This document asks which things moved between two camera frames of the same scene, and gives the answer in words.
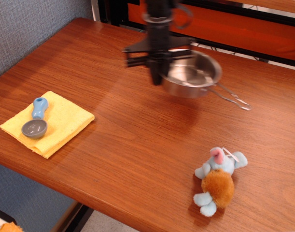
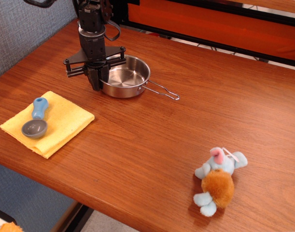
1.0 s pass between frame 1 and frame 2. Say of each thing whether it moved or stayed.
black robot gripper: moved
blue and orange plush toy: stayed
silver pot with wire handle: moved
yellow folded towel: stayed
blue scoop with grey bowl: stayed
